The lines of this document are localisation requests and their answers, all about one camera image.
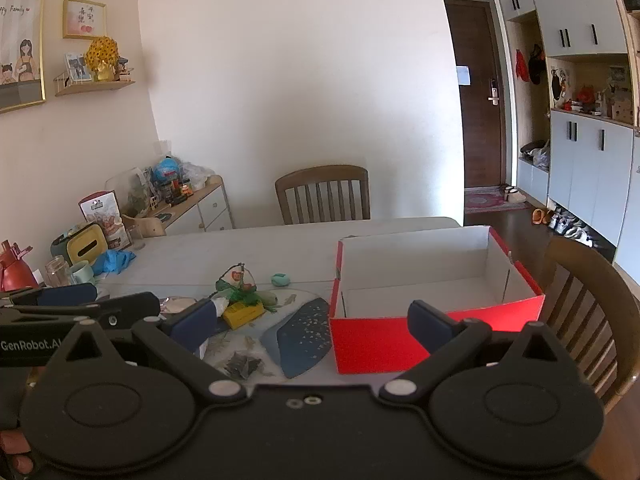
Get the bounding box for small framed picture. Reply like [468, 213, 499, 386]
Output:
[62, 0, 107, 40]

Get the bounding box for hanging doll ornament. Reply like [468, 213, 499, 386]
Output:
[550, 67, 571, 106]

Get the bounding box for photo card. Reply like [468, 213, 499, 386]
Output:
[65, 52, 92, 83]

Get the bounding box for green printed plastic packet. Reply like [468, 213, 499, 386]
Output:
[216, 262, 263, 306]

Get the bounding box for blue globe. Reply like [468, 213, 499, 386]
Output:
[152, 156, 182, 183]

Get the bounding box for white hall cabinet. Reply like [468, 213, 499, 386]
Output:
[495, 0, 640, 273]

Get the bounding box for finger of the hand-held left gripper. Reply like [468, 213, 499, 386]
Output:
[75, 291, 162, 331]
[7, 282, 99, 308]

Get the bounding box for red kettle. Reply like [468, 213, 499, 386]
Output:
[0, 240, 38, 292]

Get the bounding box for golden tree ornament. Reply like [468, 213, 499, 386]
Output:
[85, 36, 120, 82]

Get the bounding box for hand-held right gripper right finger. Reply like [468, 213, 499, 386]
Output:
[379, 300, 568, 405]

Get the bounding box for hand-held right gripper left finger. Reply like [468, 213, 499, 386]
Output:
[47, 299, 248, 403]

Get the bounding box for wooden slat-back chair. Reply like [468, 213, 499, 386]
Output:
[274, 164, 372, 226]
[540, 236, 640, 413]

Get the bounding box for wooden wall shelf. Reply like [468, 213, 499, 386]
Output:
[54, 71, 137, 98]

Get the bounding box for white wooden sideboard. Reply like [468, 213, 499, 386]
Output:
[145, 175, 236, 236]

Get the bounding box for printed table mat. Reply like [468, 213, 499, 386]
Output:
[95, 280, 336, 381]

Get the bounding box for yellow teal tissue box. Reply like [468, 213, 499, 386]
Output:
[50, 222, 112, 267]

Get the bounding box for black hanging hat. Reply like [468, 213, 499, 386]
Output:
[527, 45, 546, 85]

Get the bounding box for printed carton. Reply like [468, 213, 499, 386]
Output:
[78, 190, 132, 251]

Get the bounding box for pale green mug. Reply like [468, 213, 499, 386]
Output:
[67, 260, 96, 287]

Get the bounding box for person's left hand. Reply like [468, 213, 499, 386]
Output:
[0, 430, 33, 478]

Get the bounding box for row of sneakers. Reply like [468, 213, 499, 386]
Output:
[550, 207, 596, 248]

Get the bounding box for large framed family picture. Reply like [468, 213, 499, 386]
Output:
[0, 0, 47, 113]

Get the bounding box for bags in cabinet niche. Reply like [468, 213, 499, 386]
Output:
[520, 140, 551, 170]

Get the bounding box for white plastic bag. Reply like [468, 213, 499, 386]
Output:
[180, 161, 216, 190]

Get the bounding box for yellow toy block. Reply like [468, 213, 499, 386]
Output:
[221, 302, 266, 330]

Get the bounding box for patterned door rug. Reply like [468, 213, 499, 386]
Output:
[464, 187, 531, 215]

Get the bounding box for brown wooden door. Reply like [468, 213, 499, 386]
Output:
[442, 0, 507, 190]

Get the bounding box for red cardboard box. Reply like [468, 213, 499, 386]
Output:
[327, 225, 546, 376]

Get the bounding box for white refrigerator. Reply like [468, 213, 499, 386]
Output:
[614, 132, 640, 273]

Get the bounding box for glass jar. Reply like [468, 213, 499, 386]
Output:
[45, 255, 72, 288]

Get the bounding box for dark grey plastic packet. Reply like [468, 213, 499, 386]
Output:
[225, 352, 263, 378]

